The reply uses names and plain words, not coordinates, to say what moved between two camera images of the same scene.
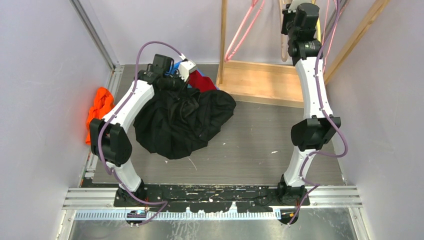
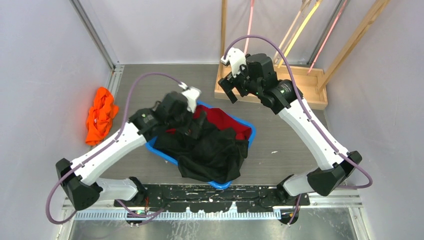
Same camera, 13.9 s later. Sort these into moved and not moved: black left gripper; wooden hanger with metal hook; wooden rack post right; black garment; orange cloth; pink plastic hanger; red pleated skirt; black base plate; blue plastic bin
Moved: black left gripper; black garment; blue plastic bin; wooden hanger with metal hook; pink plastic hanger; red pleated skirt
Not moved: wooden rack post right; orange cloth; black base plate
